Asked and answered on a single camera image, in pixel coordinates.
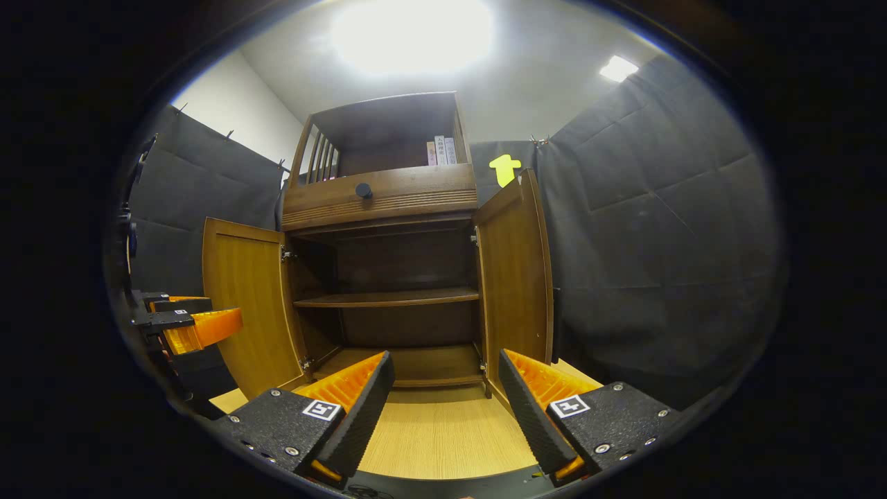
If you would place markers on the wooden double-door shoe cabinet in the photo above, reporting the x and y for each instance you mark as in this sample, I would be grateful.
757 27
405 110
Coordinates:
409 187

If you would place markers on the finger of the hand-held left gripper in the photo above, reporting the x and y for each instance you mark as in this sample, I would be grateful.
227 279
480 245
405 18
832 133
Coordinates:
180 305
204 329

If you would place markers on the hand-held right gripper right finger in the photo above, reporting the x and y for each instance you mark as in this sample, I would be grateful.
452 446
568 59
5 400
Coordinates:
530 423

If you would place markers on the black backdrop cloth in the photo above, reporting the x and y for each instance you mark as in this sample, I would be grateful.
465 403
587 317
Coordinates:
658 242

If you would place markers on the small ceiling light panel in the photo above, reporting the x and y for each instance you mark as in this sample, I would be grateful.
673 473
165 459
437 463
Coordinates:
618 68

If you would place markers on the black round knob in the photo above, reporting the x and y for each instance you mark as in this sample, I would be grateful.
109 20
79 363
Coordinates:
364 190

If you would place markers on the large ceiling light panel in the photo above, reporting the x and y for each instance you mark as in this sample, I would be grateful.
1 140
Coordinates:
412 34

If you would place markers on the wooden cabinet door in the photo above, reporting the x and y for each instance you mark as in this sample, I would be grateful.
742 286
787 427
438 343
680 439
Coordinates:
513 277
249 312

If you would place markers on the pale upright book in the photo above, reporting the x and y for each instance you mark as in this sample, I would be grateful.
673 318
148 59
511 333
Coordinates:
431 153
451 150
440 150

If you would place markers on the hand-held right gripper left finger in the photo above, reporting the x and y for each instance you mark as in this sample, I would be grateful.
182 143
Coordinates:
364 423

